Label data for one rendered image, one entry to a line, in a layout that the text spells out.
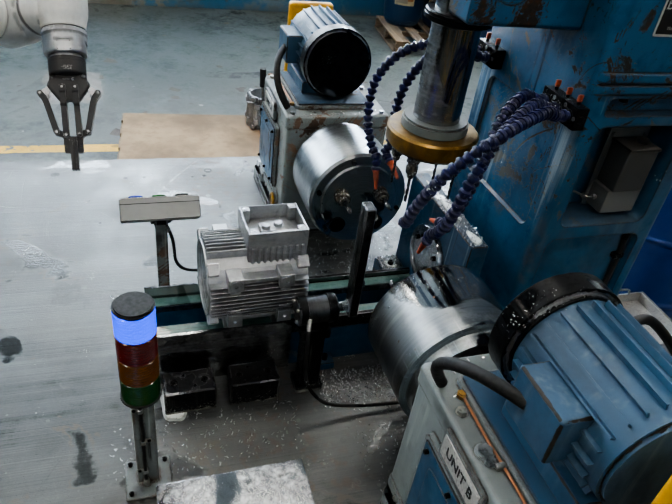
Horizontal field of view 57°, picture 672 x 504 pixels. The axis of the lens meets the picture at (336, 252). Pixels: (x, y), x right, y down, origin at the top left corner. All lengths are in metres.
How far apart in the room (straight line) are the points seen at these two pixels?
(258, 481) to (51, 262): 0.88
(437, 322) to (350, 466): 0.36
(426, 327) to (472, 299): 0.10
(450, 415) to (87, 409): 0.75
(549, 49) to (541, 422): 0.73
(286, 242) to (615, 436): 0.71
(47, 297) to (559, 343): 1.19
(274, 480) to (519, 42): 0.94
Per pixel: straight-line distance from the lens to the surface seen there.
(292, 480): 1.09
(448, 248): 1.35
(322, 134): 1.59
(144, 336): 0.94
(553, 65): 1.25
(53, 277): 1.68
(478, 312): 1.07
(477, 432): 0.90
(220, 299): 1.22
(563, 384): 0.78
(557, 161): 1.23
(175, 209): 1.41
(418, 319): 1.07
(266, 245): 1.21
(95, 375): 1.42
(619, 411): 0.75
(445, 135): 1.20
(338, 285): 1.45
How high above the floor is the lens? 1.83
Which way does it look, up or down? 36 degrees down
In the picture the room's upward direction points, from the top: 9 degrees clockwise
